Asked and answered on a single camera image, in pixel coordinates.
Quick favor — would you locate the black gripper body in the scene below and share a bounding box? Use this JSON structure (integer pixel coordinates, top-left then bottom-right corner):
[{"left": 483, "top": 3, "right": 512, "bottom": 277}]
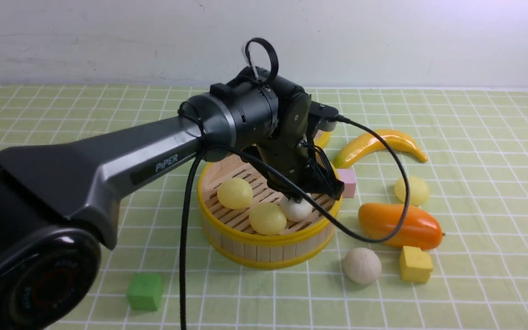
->
[{"left": 255, "top": 140, "right": 337, "bottom": 195}]

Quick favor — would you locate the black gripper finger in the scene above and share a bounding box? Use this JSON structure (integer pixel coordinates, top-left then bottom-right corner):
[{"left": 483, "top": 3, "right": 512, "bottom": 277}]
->
[{"left": 282, "top": 190, "right": 303, "bottom": 203}]

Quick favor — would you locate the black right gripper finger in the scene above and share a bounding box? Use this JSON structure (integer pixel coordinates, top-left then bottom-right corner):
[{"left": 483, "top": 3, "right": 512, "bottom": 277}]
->
[{"left": 324, "top": 178, "right": 345, "bottom": 200}]

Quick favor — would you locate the white bun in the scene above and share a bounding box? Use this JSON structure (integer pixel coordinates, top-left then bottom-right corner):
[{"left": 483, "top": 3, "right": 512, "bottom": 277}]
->
[
  {"left": 343, "top": 247, "right": 382, "bottom": 286},
  {"left": 279, "top": 197, "right": 314, "bottom": 223}
]

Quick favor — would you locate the yellow bun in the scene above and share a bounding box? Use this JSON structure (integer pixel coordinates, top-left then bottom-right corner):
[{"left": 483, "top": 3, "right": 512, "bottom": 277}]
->
[
  {"left": 217, "top": 177, "right": 253, "bottom": 209},
  {"left": 248, "top": 202, "right": 287, "bottom": 236},
  {"left": 394, "top": 176, "right": 431, "bottom": 206}
]

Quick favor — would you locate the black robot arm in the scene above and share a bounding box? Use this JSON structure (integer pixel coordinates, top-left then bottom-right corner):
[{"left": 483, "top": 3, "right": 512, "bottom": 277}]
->
[{"left": 0, "top": 67, "right": 343, "bottom": 330}]

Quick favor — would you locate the woven bamboo steamer lid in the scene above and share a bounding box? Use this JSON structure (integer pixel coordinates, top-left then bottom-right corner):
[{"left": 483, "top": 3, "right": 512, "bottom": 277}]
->
[{"left": 313, "top": 130, "right": 332, "bottom": 149}]

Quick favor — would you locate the bamboo steamer basket yellow rim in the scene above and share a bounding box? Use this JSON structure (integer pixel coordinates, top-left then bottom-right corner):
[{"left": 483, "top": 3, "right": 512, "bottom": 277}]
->
[{"left": 197, "top": 156, "right": 336, "bottom": 269}]

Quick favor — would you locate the pink cube block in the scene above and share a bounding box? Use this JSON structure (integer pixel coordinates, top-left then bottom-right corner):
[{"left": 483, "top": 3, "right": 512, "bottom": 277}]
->
[{"left": 336, "top": 168, "right": 358, "bottom": 198}]

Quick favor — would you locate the yellow plastic banana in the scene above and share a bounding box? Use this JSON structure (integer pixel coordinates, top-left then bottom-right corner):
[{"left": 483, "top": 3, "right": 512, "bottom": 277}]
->
[{"left": 332, "top": 129, "right": 428, "bottom": 169}]

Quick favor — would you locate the orange plastic mango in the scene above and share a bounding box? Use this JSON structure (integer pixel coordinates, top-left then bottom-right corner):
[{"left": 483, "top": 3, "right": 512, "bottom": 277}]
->
[{"left": 358, "top": 203, "right": 445, "bottom": 250}]

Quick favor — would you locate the yellow cube block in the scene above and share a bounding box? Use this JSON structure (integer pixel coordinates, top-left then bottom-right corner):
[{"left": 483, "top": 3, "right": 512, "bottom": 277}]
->
[{"left": 399, "top": 246, "right": 434, "bottom": 283}]

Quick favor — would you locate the green checked tablecloth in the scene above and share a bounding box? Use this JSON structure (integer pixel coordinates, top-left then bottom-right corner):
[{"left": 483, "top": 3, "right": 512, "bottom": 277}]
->
[{"left": 0, "top": 84, "right": 528, "bottom": 330}]

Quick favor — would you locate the green cube block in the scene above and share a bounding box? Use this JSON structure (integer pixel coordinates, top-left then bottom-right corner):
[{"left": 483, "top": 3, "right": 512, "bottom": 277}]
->
[{"left": 126, "top": 272, "right": 164, "bottom": 312}]

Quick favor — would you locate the black cable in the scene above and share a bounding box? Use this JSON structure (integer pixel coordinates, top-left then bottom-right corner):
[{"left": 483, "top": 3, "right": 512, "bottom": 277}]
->
[{"left": 178, "top": 38, "right": 411, "bottom": 330}]

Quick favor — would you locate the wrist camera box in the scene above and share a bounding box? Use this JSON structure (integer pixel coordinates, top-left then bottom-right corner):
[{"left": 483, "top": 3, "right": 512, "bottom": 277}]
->
[{"left": 307, "top": 102, "right": 340, "bottom": 136}]

